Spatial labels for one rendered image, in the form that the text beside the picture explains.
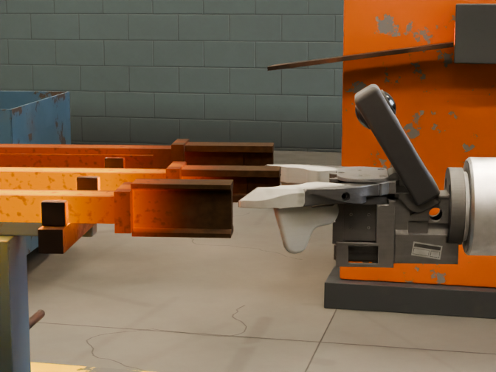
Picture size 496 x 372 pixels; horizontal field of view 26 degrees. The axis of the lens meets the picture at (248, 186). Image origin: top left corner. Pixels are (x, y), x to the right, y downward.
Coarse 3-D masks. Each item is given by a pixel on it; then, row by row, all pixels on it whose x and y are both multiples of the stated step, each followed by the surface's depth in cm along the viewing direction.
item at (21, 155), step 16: (0, 144) 114; (16, 144) 114; (32, 144) 114; (48, 144) 114; (176, 144) 109; (192, 144) 111; (208, 144) 111; (224, 144) 111; (240, 144) 111; (256, 144) 111; (272, 144) 111; (0, 160) 112; (16, 160) 111; (32, 160) 111; (48, 160) 111; (64, 160) 111; (80, 160) 111; (96, 160) 111; (128, 160) 111; (144, 160) 110; (160, 160) 110; (176, 160) 109; (192, 160) 111; (208, 160) 111; (224, 160) 111; (240, 160) 111; (256, 160) 111; (272, 160) 110
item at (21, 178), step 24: (0, 168) 101; (24, 168) 101; (48, 168) 101; (72, 168) 101; (96, 168) 101; (120, 168) 101; (168, 168) 97; (192, 168) 99; (216, 168) 99; (240, 168) 99; (264, 168) 99; (240, 192) 99
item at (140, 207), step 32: (0, 192) 89; (32, 192) 89; (64, 192) 89; (96, 192) 89; (128, 192) 86; (160, 192) 87; (192, 192) 87; (224, 192) 87; (128, 224) 86; (160, 224) 88; (192, 224) 88; (224, 224) 87
